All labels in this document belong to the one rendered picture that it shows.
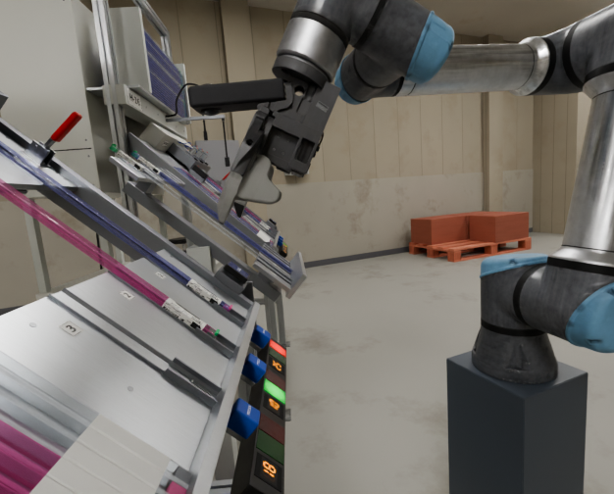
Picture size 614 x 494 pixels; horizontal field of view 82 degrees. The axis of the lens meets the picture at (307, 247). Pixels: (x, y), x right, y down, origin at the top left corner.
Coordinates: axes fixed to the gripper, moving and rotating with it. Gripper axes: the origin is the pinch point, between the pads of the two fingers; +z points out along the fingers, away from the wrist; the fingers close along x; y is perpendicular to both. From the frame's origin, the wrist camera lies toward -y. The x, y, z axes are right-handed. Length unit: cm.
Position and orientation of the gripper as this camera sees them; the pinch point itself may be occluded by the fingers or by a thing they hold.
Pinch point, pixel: (226, 217)
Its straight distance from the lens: 46.1
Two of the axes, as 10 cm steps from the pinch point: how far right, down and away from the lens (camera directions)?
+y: 9.2, 3.8, 1.0
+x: -0.5, -1.4, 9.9
